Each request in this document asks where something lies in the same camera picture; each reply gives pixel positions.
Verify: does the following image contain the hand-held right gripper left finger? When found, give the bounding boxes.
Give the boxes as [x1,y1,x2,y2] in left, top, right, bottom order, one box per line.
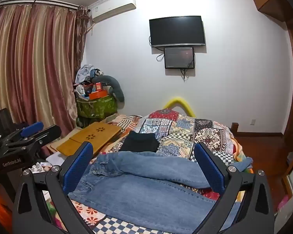
[13,141,98,234]

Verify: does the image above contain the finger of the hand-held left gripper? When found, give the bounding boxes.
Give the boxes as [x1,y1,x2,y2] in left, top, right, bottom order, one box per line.
[1,121,44,149]
[8,125,62,152]

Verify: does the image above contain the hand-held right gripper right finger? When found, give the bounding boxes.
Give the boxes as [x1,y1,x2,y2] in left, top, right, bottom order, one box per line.
[194,141,275,234]

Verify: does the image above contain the blue denim pants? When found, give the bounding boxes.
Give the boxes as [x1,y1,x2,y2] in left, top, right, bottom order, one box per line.
[68,151,253,227]

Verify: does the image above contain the wooden lap desk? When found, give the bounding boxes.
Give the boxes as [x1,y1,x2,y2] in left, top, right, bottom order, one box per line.
[56,122,121,156]

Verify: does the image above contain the orange fleece blanket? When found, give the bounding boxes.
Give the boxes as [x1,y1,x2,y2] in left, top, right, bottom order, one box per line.
[232,135,253,170]

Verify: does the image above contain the patchwork printed blanket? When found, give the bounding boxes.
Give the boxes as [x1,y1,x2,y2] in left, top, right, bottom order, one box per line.
[46,109,249,234]

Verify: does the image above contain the person's orange jacket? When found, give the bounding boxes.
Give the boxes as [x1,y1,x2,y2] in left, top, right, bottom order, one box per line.
[0,194,13,234]

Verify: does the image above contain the green fabric basket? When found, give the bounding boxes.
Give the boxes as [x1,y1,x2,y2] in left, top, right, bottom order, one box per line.
[76,95,118,128]

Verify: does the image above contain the pink striped curtain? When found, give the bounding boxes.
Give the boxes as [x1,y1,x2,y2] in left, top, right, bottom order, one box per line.
[0,4,79,137]

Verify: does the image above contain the orange box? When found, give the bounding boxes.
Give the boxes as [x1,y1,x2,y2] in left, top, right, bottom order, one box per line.
[89,83,108,100]

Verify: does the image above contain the striped orange cloth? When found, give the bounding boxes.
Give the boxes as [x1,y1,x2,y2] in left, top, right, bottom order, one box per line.
[104,114,142,133]

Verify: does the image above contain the black folded garment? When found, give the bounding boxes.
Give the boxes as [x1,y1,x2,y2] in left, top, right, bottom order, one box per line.
[119,130,160,153]

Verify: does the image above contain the pile of clothes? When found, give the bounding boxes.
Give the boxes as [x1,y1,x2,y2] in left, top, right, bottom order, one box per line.
[73,65,105,99]

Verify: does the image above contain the yellow foam tube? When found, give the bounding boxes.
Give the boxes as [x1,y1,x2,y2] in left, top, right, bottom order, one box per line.
[163,97,197,116]

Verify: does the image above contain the grey plush pillow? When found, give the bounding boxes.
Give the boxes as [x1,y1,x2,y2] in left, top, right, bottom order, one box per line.
[91,75,125,103]

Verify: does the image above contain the patterned brown curtain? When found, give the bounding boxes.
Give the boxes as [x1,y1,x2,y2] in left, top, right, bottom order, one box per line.
[74,5,90,83]

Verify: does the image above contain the small black monitor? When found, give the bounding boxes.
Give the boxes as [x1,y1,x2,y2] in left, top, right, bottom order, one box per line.
[164,47,195,69]

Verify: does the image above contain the white air conditioner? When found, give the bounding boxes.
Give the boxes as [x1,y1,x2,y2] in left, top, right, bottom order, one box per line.
[88,0,137,23]

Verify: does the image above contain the white curtain rail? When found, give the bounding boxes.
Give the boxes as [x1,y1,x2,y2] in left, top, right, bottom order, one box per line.
[0,0,80,11]

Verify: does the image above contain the black wall television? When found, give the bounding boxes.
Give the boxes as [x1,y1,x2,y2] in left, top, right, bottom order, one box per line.
[149,16,206,47]

